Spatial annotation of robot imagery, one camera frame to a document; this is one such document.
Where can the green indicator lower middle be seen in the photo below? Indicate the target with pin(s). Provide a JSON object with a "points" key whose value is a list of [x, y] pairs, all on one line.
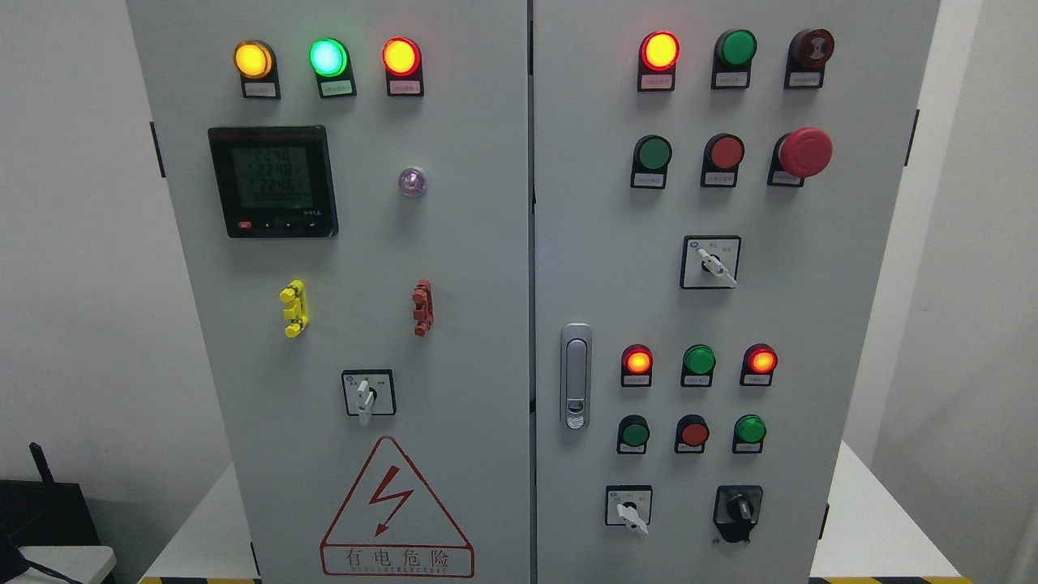
{"points": [[698, 364]]}

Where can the green push button second row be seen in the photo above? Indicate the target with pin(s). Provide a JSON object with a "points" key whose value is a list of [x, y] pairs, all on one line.
{"points": [[651, 156]]}

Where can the black rotary selector switch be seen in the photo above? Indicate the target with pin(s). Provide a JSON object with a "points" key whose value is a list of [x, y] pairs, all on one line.
{"points": [[736, 511]]}

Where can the red indicator light right door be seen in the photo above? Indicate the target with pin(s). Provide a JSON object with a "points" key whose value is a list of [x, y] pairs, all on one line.
{"points": [[657, 62]]}

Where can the red lit indicator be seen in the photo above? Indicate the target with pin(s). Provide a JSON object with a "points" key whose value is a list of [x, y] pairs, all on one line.
{"points": [[636, 366], [758, 365]]}

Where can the green push button lower left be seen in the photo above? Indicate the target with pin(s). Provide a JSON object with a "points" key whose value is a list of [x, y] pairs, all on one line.
{"points": [[633, 435]]}

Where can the green indicator light top left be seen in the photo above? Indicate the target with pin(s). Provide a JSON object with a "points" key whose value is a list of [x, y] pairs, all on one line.
{"points": [[332, 65]]}

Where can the grey electrical cabinet left door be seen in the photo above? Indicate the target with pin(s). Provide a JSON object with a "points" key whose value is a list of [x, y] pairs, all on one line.
{"points": [[462, 391]]}

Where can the green push button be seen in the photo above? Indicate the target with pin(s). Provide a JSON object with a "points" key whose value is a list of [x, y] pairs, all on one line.
{"points": [[732, 59], [633, 435]]}

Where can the red indicator light top left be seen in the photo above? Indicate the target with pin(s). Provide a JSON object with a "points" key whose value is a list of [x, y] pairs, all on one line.
{"points": [[403, 68]]}

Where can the green push button top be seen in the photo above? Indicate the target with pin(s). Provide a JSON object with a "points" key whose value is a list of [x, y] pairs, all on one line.
{"points": [[732, 59]]}

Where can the black digital power meter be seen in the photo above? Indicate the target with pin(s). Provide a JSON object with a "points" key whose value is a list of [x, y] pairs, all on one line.
{"points": [[274, 182]]}

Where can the red push button lower middle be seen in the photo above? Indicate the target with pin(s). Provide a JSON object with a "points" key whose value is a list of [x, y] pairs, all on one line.
{"points": [[691, 435]]}

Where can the green indicator bottom right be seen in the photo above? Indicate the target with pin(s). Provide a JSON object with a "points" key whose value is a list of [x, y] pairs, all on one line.
{"points": [[749, 434]]}

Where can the grey electrical cabinet door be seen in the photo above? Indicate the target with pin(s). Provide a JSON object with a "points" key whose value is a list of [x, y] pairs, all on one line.
{"points": [[610, 256], [462, 391]]}

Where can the white box lower left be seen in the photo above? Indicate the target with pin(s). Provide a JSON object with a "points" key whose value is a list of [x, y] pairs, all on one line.
{"points": [[85, 564]]}

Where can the red triangle warning sticker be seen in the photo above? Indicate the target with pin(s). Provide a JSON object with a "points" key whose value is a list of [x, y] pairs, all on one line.
{"points": [[392, 524]]}

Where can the red push button second row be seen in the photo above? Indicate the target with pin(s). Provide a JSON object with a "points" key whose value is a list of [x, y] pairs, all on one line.
{"points": [[722, 156]]}

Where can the grey electrical cabinet right door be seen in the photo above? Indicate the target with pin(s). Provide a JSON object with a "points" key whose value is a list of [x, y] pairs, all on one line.
{"points": [[610, 256]]}

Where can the white rotary switch bottom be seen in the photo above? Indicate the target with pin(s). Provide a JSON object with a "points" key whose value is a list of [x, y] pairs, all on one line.
{"points": [[629, 506]]}

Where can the white rotary light switch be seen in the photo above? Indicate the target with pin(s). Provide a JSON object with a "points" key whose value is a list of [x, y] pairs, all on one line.
{"points": [[369, 393]]}

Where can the yellow indicator light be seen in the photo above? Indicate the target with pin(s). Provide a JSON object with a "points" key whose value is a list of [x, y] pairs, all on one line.
{"points": [[257, 70]]}

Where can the clear small lamp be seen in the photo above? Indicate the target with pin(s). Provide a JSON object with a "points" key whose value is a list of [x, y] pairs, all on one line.
{"points": [[412, 182]]}

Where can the black device with antenna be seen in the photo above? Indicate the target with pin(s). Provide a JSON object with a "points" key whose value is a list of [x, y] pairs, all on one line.
{"points": [[45, 512]]}

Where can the white rotary switch upper right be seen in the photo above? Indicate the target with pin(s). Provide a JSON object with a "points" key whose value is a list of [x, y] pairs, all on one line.
{"points": [[710, 262]]}

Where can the silver door handle lock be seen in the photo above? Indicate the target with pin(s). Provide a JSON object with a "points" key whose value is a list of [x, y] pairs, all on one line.
{"points": [[575, 374]]}

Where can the red lit indicator lower right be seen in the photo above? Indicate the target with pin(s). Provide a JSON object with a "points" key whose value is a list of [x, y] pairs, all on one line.
{"points": [[758, 365]]}

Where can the dark red buzzer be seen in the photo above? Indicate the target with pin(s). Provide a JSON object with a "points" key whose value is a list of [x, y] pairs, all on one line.
{"points": [[808, 54]]}

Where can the red emergency stop button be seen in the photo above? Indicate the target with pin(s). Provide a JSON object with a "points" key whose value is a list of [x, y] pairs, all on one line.
{"points": [[798, 155]]}

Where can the red lit indicator lower left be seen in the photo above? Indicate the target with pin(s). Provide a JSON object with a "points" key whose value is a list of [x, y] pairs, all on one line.
{"points": [[636, 366]]}

